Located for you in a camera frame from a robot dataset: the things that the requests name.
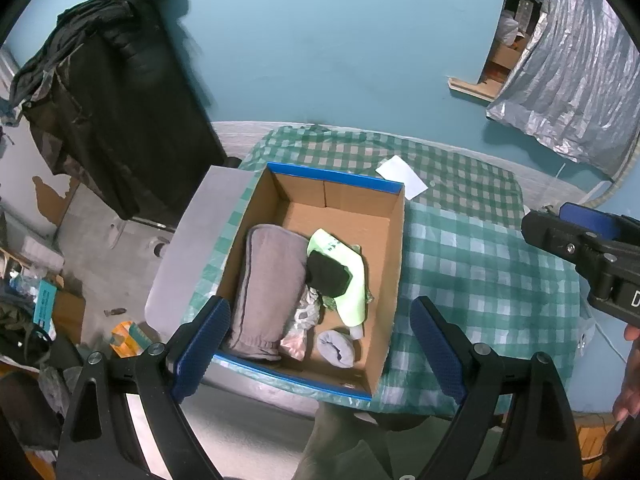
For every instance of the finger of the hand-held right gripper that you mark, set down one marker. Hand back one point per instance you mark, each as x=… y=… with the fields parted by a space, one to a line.
x=590 y=217
x=555 y=237

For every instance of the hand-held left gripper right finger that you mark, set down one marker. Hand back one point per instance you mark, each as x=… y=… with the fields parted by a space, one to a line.
x=440 y=355

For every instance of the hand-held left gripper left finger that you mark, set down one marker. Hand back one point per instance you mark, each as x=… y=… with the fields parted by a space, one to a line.
x=200 y=347

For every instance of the blue cardboard box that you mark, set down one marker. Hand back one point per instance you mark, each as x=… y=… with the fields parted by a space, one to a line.
x=345 y=210

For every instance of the person's right hand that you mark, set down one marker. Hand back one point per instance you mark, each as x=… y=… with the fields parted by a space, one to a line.
x=631 y=390

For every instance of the orange packet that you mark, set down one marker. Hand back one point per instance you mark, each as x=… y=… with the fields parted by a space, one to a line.
x=129 y=340

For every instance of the green checked tablecloth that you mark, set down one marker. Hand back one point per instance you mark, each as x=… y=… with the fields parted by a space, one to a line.
x=475 y=260

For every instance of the grey rolled sock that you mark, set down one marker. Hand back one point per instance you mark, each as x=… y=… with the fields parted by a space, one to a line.
x=337 y=347

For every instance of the neon green cloth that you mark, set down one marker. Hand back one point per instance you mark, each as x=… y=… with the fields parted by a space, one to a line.
x=350 y=305

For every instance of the grey white knotted cloth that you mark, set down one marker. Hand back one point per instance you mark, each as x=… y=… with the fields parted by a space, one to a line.
x=309 y=310

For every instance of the brown cardboard box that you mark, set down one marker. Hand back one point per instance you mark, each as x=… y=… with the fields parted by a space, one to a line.
x=69 y=315

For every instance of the person's leg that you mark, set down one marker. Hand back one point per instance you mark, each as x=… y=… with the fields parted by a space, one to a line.
x=340 y=450

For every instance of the black sock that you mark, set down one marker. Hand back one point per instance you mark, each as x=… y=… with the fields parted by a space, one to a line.
x=327 y=275

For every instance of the silver tarp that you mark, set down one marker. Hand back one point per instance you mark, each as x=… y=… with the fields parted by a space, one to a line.
x=575 y=70

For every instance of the teal box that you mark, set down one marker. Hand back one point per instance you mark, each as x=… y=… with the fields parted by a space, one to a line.
x=44 y=310

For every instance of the white paper sheet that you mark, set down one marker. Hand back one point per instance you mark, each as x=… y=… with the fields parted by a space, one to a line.
x=402 y=177

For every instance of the wooden plank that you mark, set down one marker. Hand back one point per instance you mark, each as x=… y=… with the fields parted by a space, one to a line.
x=470 y=89

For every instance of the olive green bag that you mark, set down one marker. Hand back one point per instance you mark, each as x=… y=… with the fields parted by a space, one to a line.
x=20 y=330

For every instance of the dark cloth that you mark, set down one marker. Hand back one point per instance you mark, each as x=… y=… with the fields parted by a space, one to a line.
x=27 y=410

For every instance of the black jacket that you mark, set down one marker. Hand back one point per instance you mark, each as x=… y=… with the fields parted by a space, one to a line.
x=110 y=100

